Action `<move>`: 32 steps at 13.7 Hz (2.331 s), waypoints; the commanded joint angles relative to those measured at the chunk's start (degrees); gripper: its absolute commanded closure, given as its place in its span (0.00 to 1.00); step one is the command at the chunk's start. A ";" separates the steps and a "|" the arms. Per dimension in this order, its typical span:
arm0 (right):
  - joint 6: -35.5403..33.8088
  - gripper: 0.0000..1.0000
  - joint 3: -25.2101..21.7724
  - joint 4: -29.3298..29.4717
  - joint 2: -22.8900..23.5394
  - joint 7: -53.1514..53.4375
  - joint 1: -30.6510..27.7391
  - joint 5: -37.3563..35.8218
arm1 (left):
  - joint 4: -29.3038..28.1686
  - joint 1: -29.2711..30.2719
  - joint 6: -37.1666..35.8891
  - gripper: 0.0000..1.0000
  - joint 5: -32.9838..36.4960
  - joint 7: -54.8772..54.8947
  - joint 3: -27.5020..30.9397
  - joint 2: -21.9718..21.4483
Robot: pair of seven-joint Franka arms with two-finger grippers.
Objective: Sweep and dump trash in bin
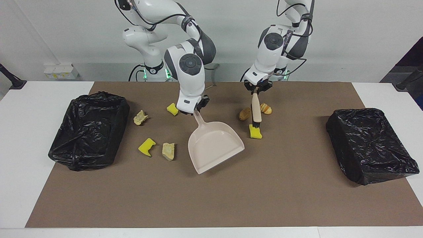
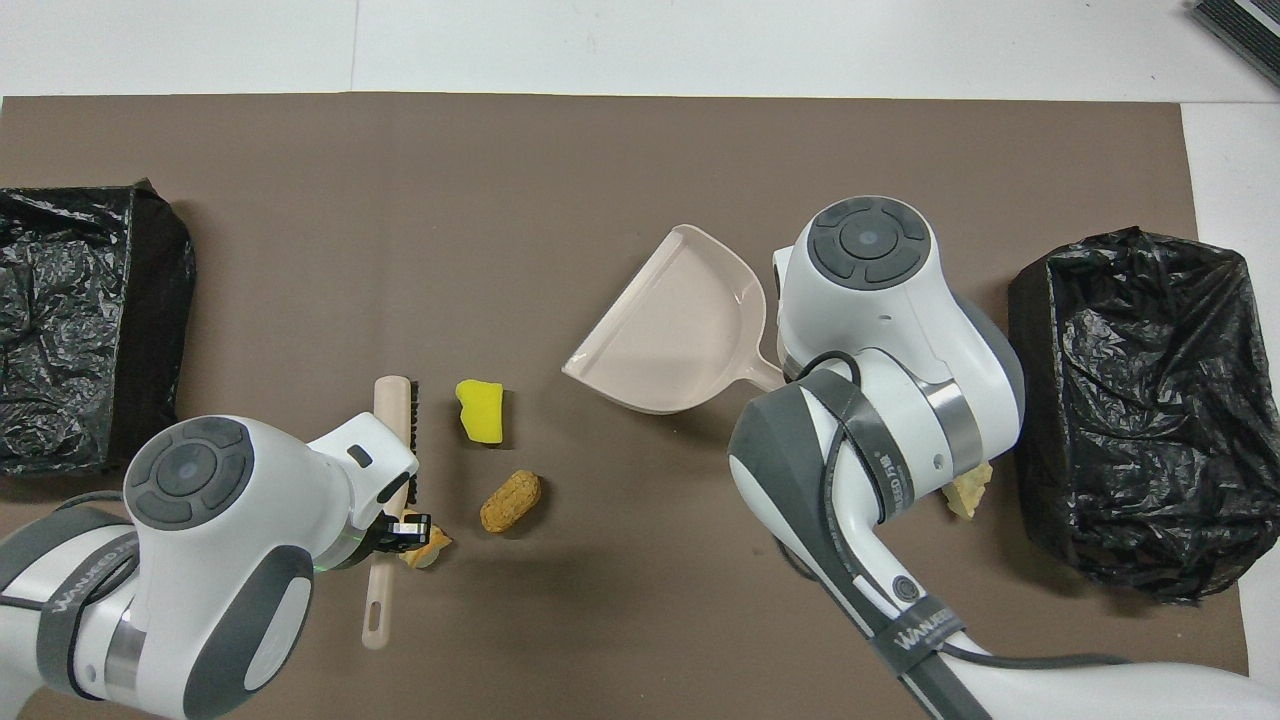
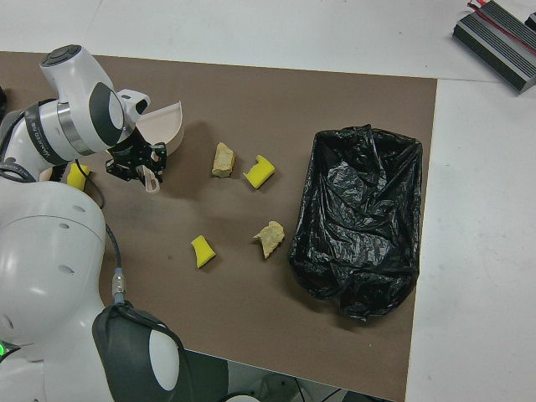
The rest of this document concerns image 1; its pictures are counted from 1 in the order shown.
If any black bag lined bin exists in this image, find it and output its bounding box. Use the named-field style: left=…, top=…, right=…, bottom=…
left=48, top=92, right=130, bottom=172
left=326, top=108, right=420, bottom=186

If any beige stone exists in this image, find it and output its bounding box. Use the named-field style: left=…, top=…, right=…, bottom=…
left=162, top=142, right=175, bottom=161

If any black stand foot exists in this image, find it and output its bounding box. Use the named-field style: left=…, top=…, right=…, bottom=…
left=0, top=63, right=27, bottom=90
left=393, top=64, right=423, bottom=91

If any white wall socket box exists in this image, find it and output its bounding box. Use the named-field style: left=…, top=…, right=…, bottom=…
left=44, top=64, right=80, bottom=80

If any beige plastic dustpan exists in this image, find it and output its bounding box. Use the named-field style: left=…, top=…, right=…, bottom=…
left=188, top=110, right=245, bottom=175

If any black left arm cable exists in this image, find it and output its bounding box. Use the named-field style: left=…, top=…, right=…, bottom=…
left=276, top=0, right=314, bottom=77

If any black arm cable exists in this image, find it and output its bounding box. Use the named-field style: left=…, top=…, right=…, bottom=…
left=114, top=0, right=203, bottom=43
left=276, top=0, right=314, bottom=77

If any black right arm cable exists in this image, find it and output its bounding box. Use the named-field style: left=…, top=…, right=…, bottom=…
left=114, top=0, right=203, bottom=43

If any brown paper table mat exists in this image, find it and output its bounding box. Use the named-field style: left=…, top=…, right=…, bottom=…
left=25, top=82, right=423, bottom=228

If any notched yellow sponge chunk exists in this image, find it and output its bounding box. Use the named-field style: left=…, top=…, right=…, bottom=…
left=138, top=138, right=156, bottom=157

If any beige handled black bristle brush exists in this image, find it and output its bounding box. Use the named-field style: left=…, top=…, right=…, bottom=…
left=250, top=93, right=262, bottom=129

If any cream torn croissant piece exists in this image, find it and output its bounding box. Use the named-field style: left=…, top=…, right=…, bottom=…
left=134, top=110, right=149, bottom=126

